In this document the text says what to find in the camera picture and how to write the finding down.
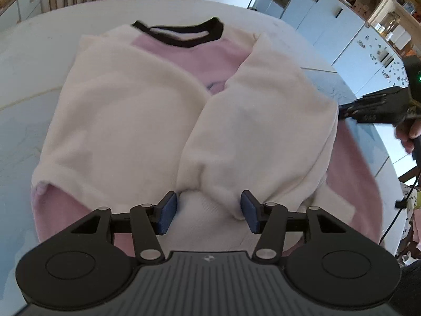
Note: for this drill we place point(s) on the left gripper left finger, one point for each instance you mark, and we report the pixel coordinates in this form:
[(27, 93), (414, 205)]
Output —
[(149, 221)]

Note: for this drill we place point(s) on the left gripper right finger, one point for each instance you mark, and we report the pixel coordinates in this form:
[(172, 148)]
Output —
[(269, 221)]

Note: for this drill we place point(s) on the pink white sweatshirt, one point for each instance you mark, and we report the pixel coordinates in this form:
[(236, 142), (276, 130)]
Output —
[(206, 118)]

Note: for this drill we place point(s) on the person's left hand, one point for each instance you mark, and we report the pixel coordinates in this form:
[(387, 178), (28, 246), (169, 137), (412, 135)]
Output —
[(406, 132)]

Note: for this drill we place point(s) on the white kitchen cabinets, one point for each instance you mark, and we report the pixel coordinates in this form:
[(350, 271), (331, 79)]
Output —
[(362, 57)]

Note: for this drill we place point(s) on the wooden shelf with items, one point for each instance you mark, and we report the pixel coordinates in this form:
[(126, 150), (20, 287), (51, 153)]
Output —
[(394, 6)]

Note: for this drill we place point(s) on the white drawer cabinet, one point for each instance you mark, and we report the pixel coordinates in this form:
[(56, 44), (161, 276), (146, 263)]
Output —
[(19, 3)]

